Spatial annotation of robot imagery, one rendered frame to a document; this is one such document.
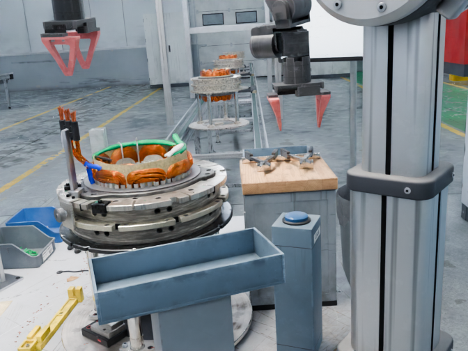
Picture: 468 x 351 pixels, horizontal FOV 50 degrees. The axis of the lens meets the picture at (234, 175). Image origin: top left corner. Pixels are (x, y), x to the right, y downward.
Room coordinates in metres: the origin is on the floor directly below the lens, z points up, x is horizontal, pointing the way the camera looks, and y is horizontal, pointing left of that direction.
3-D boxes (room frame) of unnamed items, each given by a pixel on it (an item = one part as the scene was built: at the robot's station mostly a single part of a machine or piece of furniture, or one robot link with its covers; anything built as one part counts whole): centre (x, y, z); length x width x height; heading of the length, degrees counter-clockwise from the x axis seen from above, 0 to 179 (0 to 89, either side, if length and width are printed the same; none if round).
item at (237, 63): (5.35, -0.02, 0.94); 0.39 x 0.39 x 0.30
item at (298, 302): (0.82, -0.10, 0.91); 0.07 x 0.07 x 0.25; 68
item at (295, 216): (0.82, -0.10, 1.04); 0.04 x 0.04 x 0.01
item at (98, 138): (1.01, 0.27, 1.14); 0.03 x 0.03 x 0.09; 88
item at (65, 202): (0.82, 0.28, 1.07); 0.04 x 0.02 x 0.05; 46
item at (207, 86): (3.23, 0.08, 0.94); 0.39 x 0.39 x 0.30
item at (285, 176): (1.06, -0.11, 1.05); 0.20 x 0.19 x 0.02; 0
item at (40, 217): (1.48, 0.60, 0.82); 0.16 x 0.14 x 0.07; 89
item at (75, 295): (0.95, 0.40, 0.80); 0.22 x 0.04 x 0.03; 171
